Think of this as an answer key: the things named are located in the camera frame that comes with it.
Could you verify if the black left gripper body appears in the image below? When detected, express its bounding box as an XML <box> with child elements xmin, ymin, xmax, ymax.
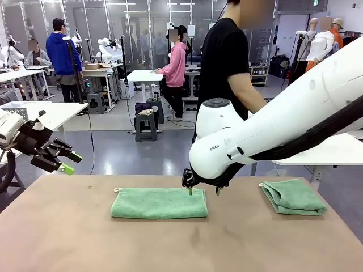
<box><xmin>16</xmin><ymin>120</ymin><xmax>53</xmax><ymax>155</ymax></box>

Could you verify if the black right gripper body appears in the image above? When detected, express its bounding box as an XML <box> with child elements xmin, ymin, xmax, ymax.
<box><xmin>195</xmin><ymin>169</ymin><xmax>230</xmax><ymax>188</ymax></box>

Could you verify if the green terry towel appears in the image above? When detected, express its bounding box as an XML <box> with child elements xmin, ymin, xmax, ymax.
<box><xmin>109</xmin><ymin>186</ymin><xmax>209</xmax><ymax>219</ymax></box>
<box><xmin>258</xmin><ymin>178</ymin><xmax>328</xmax><ymax>217</ymax></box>

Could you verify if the person's right forearm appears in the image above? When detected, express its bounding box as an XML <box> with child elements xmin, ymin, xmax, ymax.
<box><xmin>239</xmin><ymin>83</ymin><xmax>269</xmax><ymax>114</ymax></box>

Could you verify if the white desk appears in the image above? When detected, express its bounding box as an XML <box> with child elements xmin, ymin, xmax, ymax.
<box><xmin>0</xmin><ymin>65</ymin><xmax>56</xmax><ymax>101</ymax></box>
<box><xmin>126</xmin><ymin>69</ymin><xmax>165</xmax><ymax>100</ymax></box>
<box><xmin>82</xmin><ymin>66</ymin><xmax>121</xmax><ymax>110</ymax></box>
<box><xmin>0</xmin><ymin>101</ymin><xmax>90</xmax><ymax>137</ymax></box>

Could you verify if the grey step stool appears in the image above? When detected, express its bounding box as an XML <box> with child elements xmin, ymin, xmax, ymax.
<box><xmin>134</xmin><ymin>112</ymin><xmax>158</xmax><ymax>143</ymax></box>
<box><xmin>147</xmin><ymin>97</ymin><xmax>165</xmax><ymax>125</ymax></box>
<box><xmin>86</xmin><ymin>91</ymin><xmax>108</xmax><ymax>114</ymax></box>

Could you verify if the black tripod stand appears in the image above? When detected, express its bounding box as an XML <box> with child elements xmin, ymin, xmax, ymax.
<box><xmin>119</xmin><ymin>35</ymin><xmax>129</xmax><ymax>100</ymax></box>
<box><xmin>289</xmin><ymin>30</ymin><xmax>310</xmax><ymax>83</ymax></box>
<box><xmin>62</xmin><ymin>36</ymin><xmax>85</xmax><ymax>104</ymax></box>

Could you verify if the seated person in grey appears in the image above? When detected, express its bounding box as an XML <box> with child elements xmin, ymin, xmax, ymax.
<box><xmin>24</xmin><ymin>39</ymin><xmax>53</xmax><ymax>68</ymax></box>

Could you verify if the dark clothes pile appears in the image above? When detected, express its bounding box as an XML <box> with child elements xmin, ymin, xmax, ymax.
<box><xmin>134</xmin><ymin>101</ymin><xmax>154</xmax><ymax>116</ymax></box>

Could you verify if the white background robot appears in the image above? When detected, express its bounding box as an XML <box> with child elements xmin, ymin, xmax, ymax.
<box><xmin>97</xmin><ymin>36</ymin><xmax>121</xmax><ymax>65</ymax></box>
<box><xmin>0</xmin><ymin>35</ymin><xmax>26</xmax><ymax>69</ymax></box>

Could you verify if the man in blue hoodie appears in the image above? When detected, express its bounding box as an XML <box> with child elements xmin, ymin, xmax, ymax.
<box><xmin>46</xmin><ymin>18</ymin><xmax>85</xmax><ymax>103</ymax></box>

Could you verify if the cardboard box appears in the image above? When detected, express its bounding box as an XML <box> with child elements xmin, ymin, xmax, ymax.
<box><xmin>84</xmin><ymin>63</ymin><xmax>111</xmax><ymax>71</ymax></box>

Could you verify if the person in pink hoodie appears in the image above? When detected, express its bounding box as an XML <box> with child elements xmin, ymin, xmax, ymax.
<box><xmin>157</xmin><ymin>27</ymin><xmax>188</xmax><ymax>122</ymax></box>

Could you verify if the white side table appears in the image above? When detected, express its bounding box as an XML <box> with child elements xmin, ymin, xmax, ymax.
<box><xmin>249</xmin><ymin>113</ymin><xmax>363</xmax><ymax>188</ymax></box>

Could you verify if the white storage shelf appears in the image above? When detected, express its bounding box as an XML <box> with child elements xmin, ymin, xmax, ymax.
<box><xmin>250</xmin><ymin>66</ymin><xmax>269</xmax><ymax>88</ymax></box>

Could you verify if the person in black clothing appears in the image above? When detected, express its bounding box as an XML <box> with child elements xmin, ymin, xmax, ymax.
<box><xmin>194</xmin><ymin>0</ymin><xmax>276</xmax><ymax>142</ymax></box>

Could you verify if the black suitcase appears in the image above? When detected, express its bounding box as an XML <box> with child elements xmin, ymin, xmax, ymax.
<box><xmin>269</xmin><ymin>55</ymin><xmax>290</xmax><ymax>79</ymax></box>

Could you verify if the mannequin in white top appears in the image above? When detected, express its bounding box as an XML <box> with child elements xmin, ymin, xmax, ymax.
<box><xmin>305</xmin><ymin>16</ymin><xmax>335</xmax><ymax>71</ymax></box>

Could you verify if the white bare mannequin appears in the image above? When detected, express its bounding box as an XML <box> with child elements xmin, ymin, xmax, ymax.
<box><xmin>307</xmin><ymin>18</ymin><xmax>319</xmax><ymax>43</ymax></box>

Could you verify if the figure in beige cap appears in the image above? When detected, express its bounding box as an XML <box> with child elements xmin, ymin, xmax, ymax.
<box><xmin>330</xmin><ymin>17</ymin><xmax>344</xmax><ymax>49</ymax></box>

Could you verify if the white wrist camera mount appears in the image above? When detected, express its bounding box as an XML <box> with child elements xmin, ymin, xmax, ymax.
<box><xmin>29</xmin><ymin>110</ymin><xmax>47</xmax><ymax>131</ymax></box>

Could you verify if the black hanging cable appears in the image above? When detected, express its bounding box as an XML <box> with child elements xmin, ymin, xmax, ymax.
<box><xmin>86</xmin><ymin>103</ymin><xmax>95</xmax><ymax>175</ymax></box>

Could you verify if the left arm black cable sleeve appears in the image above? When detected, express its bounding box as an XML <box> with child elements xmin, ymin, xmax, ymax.
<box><xmin>0</xmin><ymin>148</ymin><xmax>18</xmax><ymax>196</ymax></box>

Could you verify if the arm black cable sleeve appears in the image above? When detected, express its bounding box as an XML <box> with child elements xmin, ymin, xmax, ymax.
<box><xmin>226</xmin><ymin>95</ymin><xmax>363</xmax><ymax>173</ymax></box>
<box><xmin>0</xmin><ymin>148</ymin><xmax>18</xmax><ymax>196</ymax></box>

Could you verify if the right arm black cable sleeve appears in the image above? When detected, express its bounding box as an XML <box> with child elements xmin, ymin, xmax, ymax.
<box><xmin>226</xmin><ymin>95</ymin><xmax>363</xmax><ymax>173</ymax></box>

